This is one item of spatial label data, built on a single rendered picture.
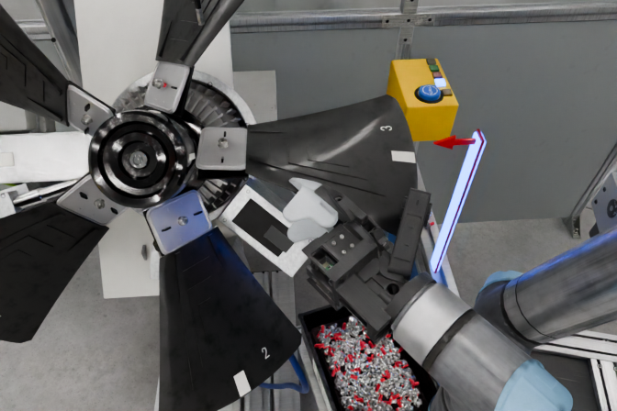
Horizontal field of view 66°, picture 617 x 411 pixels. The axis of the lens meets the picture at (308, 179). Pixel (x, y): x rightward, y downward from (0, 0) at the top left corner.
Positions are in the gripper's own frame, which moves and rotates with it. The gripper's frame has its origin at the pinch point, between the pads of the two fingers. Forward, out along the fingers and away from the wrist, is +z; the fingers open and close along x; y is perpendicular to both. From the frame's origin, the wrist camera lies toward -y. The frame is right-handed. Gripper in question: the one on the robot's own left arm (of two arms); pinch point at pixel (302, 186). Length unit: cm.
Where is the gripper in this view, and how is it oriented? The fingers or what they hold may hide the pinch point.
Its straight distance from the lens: 59.6
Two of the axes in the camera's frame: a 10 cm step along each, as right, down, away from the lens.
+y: -7.5, 5.5, -3.7
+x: 0.8, 6.3, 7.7
